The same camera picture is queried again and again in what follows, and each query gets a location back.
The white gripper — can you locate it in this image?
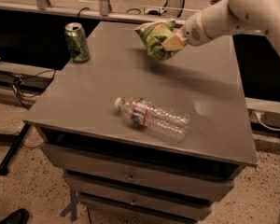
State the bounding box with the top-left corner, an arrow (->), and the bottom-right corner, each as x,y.
161,11 -> 212,51

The green jalapeno chip bag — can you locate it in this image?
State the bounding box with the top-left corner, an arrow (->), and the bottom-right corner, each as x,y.
135,19 -> 175,61

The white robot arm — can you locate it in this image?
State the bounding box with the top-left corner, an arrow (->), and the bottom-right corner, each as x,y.
161,0 -> 280,56

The green soda can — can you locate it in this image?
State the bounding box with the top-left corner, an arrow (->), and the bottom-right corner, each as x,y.
64,22 -> 90,63

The clear plastic water bottle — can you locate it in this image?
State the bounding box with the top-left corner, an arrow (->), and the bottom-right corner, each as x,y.
114,97 -> 190,141

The grey drawer cabinet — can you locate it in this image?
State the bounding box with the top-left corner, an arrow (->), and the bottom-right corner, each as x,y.
24,21 -> 258,224

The black metal stand leg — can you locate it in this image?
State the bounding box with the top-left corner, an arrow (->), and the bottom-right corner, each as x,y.
0,124 -> 30,175

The black shoe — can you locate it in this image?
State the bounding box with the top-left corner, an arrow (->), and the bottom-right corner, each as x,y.
0,208 -> 29,224

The white cable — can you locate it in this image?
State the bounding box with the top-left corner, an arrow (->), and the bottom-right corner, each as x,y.
253,110 -> 280,133

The black cable bundle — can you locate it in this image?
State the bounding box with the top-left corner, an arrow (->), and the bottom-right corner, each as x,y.
0,66 -> 58,111

